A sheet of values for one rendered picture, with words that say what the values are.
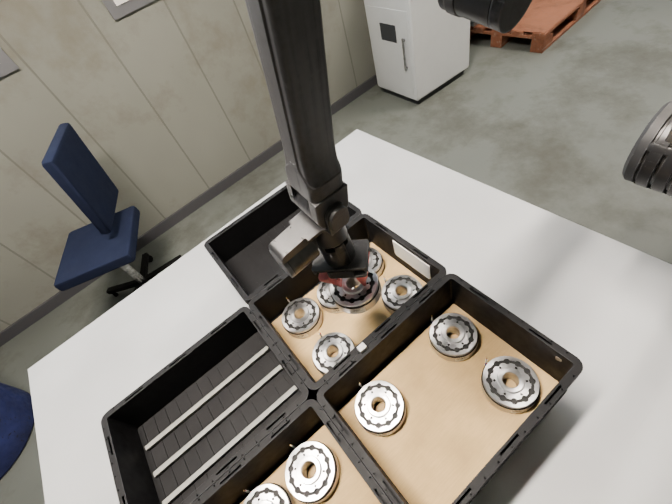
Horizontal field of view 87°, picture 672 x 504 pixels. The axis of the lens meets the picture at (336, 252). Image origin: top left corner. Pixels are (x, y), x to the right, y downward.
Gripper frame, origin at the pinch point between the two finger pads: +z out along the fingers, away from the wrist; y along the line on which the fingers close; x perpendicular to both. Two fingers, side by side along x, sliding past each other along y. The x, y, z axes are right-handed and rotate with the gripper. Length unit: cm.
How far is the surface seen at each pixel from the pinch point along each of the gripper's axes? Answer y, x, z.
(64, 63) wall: -169, 138, -15
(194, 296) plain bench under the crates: -68, 18, 33
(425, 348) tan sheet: 12.4, -5.4, 21.2
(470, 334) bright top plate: 22.2, -3.3, 18.3
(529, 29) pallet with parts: 98, 299, 98
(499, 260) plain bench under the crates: 33, 27, 35
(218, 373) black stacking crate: -38.8, -12.9, 19.7
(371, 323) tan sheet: -0.4, 0.9, 21.0
